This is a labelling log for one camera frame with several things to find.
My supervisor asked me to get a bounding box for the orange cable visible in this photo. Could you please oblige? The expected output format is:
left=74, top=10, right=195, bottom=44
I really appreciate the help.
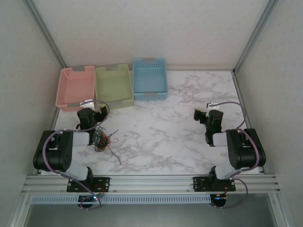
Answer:
left=94, top=133, right=119, bottom=153

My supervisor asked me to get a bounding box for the thin black cable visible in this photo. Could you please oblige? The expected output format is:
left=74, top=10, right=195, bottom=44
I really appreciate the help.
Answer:
left=104, top=129, right=122, bottom=166

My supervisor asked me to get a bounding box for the green plastic basket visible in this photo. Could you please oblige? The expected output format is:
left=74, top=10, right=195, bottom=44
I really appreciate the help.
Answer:
left=94, top=63, right=135, bottom=110

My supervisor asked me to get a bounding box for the pink plastic basket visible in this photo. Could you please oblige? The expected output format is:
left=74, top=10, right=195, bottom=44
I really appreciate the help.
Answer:
left=55, top=65, right=97, bottom=112

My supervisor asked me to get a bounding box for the blue plastic basket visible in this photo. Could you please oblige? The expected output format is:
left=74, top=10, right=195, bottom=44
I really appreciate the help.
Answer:
left=132, top=57, right=169, bottom=101

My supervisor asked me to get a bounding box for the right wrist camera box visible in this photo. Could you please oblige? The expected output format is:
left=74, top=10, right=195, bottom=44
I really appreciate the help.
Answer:
left=206, top=101, right=223, bottom=111

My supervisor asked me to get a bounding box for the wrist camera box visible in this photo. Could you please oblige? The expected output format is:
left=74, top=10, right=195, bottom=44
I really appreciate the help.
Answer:
left=80, top=99, right=97, bottom=112
left=206, top=101, right=223, bottom=111

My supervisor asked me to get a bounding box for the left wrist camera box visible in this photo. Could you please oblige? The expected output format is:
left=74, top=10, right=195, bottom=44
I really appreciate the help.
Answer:
left=80, top=99, right=97, bottom=112

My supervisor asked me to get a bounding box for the aluminium side rail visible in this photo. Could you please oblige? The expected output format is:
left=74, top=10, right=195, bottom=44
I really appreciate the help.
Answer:
left=232, top=70, right=267, bottom=175
left=50, top=107, right=62, bottom=131

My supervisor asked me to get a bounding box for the aluminium back rail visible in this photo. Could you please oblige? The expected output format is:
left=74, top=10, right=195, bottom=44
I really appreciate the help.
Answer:
left=167, top=68, right=235, bottom=72

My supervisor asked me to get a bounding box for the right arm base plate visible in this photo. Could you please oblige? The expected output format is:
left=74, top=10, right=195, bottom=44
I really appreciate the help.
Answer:
left=193, top=176, right=237, bottom=192

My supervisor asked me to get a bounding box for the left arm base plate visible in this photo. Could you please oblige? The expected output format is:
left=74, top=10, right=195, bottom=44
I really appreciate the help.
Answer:
left=66, top=176, right=111, bottom=192

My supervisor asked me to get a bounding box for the aluminium mounting rail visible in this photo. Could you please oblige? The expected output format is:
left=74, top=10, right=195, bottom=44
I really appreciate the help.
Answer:
left=22, top=174, right=281, bottom=195

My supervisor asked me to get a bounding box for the aluminium frame post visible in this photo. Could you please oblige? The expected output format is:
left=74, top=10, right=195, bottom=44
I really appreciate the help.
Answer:
left=25, top=0, right=69, bottom=70
left=232, top=0, right=280, bottom=76

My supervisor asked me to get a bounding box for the grey slotted cable duct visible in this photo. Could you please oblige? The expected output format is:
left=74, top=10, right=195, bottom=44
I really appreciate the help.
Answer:
left=30, top=194, right=211, bottom=204

